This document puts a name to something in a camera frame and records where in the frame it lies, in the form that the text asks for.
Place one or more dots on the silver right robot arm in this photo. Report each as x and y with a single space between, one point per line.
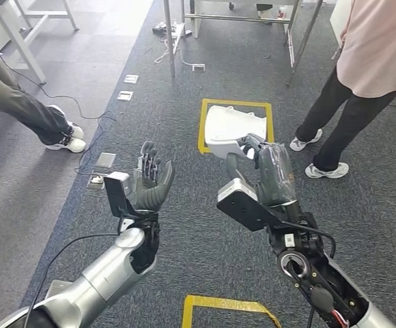
320 289

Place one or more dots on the metal floor outlet plate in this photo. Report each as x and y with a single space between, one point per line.
58 287
125 95
198 68
96 182
131 78
106 160

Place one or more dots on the person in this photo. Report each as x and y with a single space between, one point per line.
372 45
14 99

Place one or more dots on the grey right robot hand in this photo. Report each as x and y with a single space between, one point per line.
276 176

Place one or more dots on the white power strip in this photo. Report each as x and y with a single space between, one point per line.
177 31

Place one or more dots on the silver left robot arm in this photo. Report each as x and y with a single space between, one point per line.
116 267

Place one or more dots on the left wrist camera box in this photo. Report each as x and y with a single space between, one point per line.
116 197

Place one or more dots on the green top white table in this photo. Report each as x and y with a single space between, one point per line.
20 45

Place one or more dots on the yellow floor tape square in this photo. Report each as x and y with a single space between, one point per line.
218 302
235 102

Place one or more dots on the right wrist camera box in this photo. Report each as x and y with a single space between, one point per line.
242 208

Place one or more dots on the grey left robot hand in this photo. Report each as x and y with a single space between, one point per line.
149 192

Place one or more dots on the white side desk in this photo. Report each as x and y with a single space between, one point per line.
339 20

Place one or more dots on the white curved plastic part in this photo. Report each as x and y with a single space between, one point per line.
232 126

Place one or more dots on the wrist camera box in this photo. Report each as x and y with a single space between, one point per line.
242 208
116 197

